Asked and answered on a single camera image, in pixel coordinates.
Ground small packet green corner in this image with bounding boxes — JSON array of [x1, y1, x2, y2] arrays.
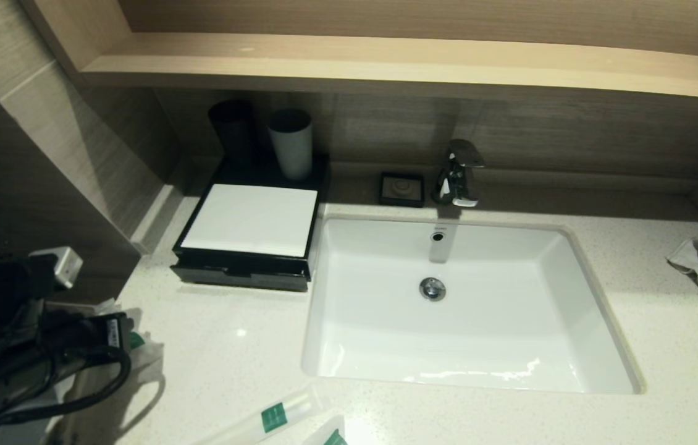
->
[[301, 413, 350, 445]]

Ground light grey plastic cup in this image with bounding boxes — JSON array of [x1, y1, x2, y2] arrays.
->
[[267, 108, 314, 181]]

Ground wooden wall shelf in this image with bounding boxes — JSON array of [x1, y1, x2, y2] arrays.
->
[[19, 0, 698, 103]]

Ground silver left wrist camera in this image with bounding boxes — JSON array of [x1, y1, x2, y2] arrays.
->
[[29, 246, 84, 290]]

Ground black plastic cup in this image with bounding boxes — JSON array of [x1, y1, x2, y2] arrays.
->
[[208, 100, 258, 166]]

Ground black amenity drawer box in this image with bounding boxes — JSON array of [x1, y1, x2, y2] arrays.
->
[[173, 148, 330, 279]]

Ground black square soap dish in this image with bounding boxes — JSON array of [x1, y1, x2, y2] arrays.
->
[[377, 171, 426, 208]]

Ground white ceramic sink basin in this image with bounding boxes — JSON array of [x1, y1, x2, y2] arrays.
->
[[301, 214, 645, 396]]

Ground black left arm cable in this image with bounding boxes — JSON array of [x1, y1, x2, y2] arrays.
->
[[0, 345, 133, 427]]

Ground black glossy box drawer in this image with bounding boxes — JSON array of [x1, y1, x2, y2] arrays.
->
[[170, 263, 311, 292]]

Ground small square green-label packet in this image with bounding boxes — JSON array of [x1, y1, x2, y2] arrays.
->
[[127, 331, 166, 379]]

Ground chrome sink drain stopper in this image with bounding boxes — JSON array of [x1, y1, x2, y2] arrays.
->
[[419, 276, 447, 302]]

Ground white bathtub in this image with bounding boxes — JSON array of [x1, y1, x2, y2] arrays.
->
[[0, 426, 78, 445]]

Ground chrome sink faucet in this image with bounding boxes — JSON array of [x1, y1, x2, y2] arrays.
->
[[432, 138, 486, 208]]

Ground wide toothbrush packet green label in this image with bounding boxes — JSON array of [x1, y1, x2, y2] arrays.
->
[[190, 383, 332, 445]]

